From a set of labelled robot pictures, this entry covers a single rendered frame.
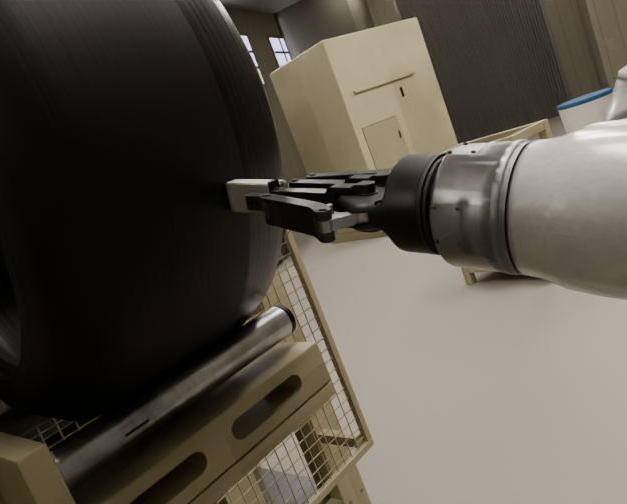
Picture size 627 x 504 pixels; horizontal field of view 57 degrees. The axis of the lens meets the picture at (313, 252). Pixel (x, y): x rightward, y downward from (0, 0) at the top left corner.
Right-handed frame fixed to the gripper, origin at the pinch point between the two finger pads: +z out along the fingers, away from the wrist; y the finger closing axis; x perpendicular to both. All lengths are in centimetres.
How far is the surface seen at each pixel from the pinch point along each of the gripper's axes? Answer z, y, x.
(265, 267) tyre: 6.6, -4.9, 10.3
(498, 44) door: 418, -1063, 53
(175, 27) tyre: 6.4, -0.2, -16.2
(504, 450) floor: 24, -103, 118
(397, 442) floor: 64, -101, 128
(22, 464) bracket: 8.0, 25.2, 15.8
